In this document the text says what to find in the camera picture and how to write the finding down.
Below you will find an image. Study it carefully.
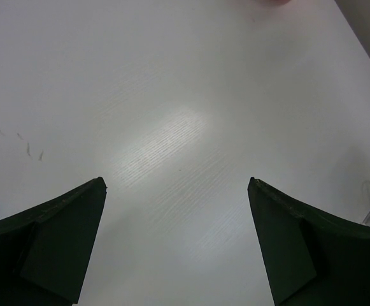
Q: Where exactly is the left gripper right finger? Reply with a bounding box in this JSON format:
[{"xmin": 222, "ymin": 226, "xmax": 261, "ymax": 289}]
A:
[{"xmin": 248, "ymin": 177, "xmax": 370, "ymax": 305}]

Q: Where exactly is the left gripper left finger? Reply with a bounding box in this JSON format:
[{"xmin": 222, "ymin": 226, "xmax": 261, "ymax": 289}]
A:
[{"xmin": 0, "ymin": 177, "xmax": 107, "ymax": 305}]

